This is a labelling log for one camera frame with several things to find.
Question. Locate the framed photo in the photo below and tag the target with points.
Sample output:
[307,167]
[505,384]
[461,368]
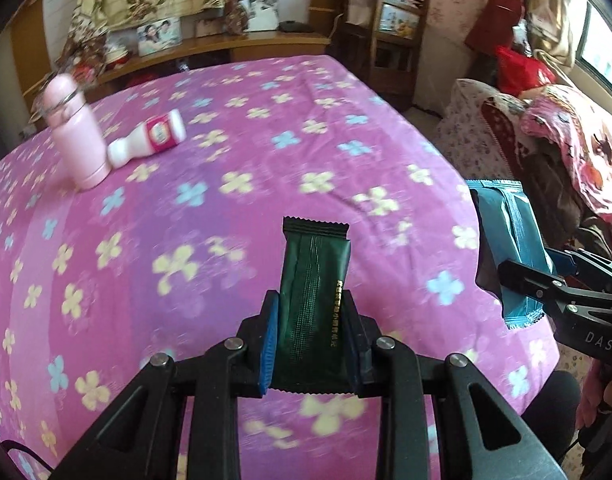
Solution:
[158,36]

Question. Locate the pink thermos bottle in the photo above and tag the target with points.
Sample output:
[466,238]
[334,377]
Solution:
[78,135]

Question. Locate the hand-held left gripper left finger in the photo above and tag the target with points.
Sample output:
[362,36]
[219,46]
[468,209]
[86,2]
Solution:
[266,345]

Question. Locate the wooden headboard shelf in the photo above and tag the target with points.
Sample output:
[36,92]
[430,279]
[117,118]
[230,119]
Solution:
[226,47]

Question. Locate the pink printed blanket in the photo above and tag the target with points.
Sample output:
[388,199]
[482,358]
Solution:
[581,145]

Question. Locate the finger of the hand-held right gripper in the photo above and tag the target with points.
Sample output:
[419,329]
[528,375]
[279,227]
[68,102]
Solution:
[586,264]
[528,277]

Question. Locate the red plastic bag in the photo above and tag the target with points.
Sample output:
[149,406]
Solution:
[523,67]

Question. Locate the blue foil packet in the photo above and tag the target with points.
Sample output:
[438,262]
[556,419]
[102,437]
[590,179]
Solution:
[511,225]

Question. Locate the pink floral bedsheet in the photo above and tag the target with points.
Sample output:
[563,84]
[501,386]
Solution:
[236,185]

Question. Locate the floral cushion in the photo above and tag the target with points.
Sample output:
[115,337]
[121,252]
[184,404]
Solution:
[468,125]

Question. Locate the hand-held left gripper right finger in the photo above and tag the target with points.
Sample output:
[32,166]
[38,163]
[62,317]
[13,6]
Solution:
[355,355]

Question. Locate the dark green foil packet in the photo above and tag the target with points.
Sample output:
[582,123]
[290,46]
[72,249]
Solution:
[311,300]

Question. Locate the wooden chair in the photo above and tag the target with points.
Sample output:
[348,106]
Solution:
[386,25]

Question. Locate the white bottle with red label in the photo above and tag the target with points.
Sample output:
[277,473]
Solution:
[151,135]

